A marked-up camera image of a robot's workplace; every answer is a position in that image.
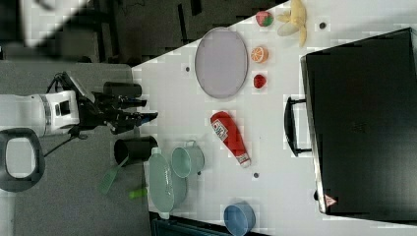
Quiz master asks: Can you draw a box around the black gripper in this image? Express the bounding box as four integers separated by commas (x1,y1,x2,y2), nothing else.
77,92,158,135

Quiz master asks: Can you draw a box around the red plush ketchup bottle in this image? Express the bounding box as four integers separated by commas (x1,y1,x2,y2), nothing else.
210,111,251,168

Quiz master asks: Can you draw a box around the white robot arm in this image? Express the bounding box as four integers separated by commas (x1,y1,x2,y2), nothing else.
1,90,157,193

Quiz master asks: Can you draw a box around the grey oval plate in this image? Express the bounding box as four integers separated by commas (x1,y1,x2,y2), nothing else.
195,28,248,99

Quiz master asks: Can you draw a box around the black cylinder roll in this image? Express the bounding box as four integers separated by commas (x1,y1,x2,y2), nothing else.
103,82,142,97

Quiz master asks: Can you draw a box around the black cylinder cup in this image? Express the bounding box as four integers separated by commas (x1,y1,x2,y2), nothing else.
114,136,158,165

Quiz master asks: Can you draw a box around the green spatula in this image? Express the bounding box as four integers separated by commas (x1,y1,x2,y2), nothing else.
98,157,129,195

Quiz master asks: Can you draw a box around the green metal mug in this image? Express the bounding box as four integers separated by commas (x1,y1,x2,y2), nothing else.
171,140,205,178

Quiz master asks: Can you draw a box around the green colander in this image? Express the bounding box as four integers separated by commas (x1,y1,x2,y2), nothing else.
149,147,187,219

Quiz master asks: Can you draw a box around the small red plush strawberry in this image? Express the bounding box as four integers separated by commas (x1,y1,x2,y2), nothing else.
253,74,267,89

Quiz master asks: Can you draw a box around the plush orange slice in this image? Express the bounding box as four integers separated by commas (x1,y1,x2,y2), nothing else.
251,46,268,63

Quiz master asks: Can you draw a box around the blue bowl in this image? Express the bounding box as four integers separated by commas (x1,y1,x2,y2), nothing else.
223,202,256,236

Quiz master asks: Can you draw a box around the plush strawberry with green top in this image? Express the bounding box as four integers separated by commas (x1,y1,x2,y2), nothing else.
256,11,273,27

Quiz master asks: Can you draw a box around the plush peeled banana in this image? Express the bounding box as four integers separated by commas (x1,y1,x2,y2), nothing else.
276,0,307,47

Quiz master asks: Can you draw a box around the black toaster oven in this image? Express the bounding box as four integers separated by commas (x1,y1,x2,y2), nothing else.
300,28,417,225

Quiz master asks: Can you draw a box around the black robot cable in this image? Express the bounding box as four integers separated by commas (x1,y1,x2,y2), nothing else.
43,71,89,157

